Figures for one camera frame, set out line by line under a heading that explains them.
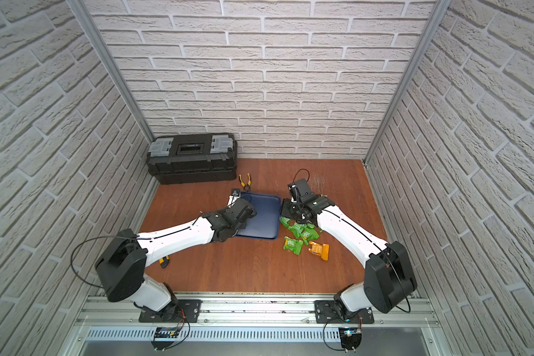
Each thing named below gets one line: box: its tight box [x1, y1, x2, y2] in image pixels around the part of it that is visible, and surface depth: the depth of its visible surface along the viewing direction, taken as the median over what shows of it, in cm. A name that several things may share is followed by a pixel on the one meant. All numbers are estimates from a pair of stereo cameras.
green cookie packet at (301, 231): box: [278, 216, 314, 240], surface depth 94 cm
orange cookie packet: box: [308, 241, 330, 262], surface depth 89 cm
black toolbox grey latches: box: [146, 132, 238, 185], surface depth 102 cm
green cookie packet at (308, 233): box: [299, 226, 320, 246], surface depth 93 cm
